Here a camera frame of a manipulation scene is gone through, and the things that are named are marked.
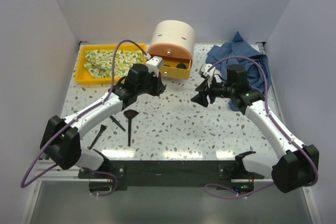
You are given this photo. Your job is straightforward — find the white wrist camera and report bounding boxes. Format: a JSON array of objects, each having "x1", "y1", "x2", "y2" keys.
[
  {"x1": 199, "y1": 63, "x2": 222, "y2": 87},
  {"x1": 145, "y1": 56, "x2": 164, "y2": 78}
]

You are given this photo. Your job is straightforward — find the black fan makeup brush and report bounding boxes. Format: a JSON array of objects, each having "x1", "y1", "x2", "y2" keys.
[{"x1": 123, "y1": 109, "x2": 139, "y2": 147}]

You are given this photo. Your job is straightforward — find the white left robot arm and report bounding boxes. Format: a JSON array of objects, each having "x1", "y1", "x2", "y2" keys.
[{"x1": 40, "y1": 62, "x2": 165, "y2": 178}]

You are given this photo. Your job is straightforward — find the blue checkered cloth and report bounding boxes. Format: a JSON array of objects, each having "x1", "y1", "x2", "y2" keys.
[{"x1": 205, "y1": 32, "x2": 271, "y2": 96}]

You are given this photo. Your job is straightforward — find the round cream drawer organizer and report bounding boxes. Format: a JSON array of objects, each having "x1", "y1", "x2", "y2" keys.
[{"x1": 148, "y1": 20, "x2": 196, "y2": 80}]

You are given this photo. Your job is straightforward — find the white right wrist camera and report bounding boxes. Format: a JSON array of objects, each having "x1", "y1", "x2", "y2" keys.
[{"x1": 199, "y1": 63, "x2": 222, "y2": 87}]

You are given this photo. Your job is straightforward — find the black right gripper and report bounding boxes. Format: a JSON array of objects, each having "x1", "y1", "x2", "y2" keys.
[{"x1": 191, "y1": 74, "x2": 235, "y2": 108}]

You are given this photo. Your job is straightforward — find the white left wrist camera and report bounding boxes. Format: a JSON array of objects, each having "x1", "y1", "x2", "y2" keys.
[{"x1": 145, "y1": 56, "x2": 164, "y2": 78}]

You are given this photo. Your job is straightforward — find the short black makeup brush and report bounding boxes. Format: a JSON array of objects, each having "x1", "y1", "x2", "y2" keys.
[{"x1": 88, "y1": 124, "x2": 107, "y2": 150}]

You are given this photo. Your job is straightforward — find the lemon print cloth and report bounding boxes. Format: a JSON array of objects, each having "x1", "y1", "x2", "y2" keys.
[{"x1": 84, "y1": 49, "x2": 145, "y2": 79}]

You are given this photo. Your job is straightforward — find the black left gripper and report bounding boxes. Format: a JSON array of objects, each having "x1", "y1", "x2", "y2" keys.
[{"x1": 136, "y1": 69, "x2": 165, "y2": 97}]

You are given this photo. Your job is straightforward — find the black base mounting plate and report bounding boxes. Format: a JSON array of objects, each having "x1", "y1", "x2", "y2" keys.
[{"x1": 78, "y1": 160, "x2": 264, "y2": 192}]

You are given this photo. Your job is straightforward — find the black thin makeup brush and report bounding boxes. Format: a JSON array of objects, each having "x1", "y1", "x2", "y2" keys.
[{"x1": 109, "y1": 116, "x2": 126, "y2": 132}]

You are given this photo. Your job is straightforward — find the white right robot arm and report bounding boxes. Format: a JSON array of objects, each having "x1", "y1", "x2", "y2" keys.
[{"x1": 191, "y1": 63, "x2": 319, "y2": 193}]

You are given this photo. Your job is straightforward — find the yellow plastic tray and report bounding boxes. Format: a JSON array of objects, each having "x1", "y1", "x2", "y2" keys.
[{"x1": 75, "y1": 44, "x2": 146, "y2": 86}]

